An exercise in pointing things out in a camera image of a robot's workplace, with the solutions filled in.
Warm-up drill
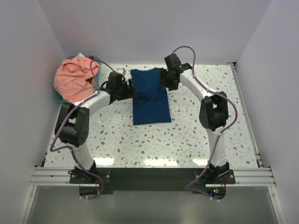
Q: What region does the dark blue t shirt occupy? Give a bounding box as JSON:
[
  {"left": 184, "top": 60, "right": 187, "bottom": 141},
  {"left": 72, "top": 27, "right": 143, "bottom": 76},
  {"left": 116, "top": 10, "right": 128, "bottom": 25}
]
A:
[{"left": 130, "top": 68, "right": 171, "bottom": 126}]

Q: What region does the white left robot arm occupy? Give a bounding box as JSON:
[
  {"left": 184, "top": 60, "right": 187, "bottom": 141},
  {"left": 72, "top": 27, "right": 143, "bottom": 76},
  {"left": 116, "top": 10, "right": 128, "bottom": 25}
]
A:
[{"left": 50, "top": 72, "right": 137, "bottom": 171}]

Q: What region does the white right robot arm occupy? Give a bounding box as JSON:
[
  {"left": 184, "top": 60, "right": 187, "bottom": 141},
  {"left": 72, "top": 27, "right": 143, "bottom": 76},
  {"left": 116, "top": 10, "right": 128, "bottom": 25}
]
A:
[{"left": 159, "top": 54, "right": 229, "bottom": 174}]

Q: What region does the beige garment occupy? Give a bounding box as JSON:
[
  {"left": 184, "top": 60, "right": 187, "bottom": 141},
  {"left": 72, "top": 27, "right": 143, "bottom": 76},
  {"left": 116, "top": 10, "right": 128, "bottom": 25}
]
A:
[{"left": 91, "top": 78, "right": 96, "bottom": 87}]

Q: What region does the pink t shirt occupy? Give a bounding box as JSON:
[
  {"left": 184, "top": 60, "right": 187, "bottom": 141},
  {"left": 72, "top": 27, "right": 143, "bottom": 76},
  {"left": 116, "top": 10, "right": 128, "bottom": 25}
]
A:
[{"left": 53, "top": 55, "right": 100, "bottom": 103}]

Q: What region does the teal plastic laundry basket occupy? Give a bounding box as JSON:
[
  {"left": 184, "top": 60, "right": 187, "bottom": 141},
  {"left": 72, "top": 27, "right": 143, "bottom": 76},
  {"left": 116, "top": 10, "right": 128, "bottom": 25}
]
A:
[{"left": 52, "top": 55, "right": 102, "bottom": 105}]

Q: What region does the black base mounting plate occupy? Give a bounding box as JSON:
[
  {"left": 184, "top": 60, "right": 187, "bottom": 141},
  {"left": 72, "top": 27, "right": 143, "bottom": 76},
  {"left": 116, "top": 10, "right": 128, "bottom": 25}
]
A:
[{"left": 68, "top": 166, "right": 236, "bottom": 199}]

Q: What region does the aluminium frame rail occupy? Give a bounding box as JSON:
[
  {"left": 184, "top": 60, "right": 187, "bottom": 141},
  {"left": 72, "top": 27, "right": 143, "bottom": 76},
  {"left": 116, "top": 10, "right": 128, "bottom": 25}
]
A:
[{"left": 29, "top": 167, "right": 276, "bottom": 187}]

